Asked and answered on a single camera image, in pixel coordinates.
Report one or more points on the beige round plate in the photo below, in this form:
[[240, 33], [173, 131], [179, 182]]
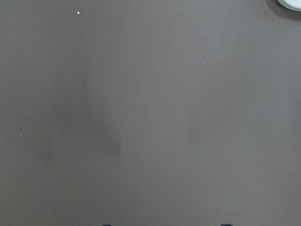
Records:
[[294, 5]]

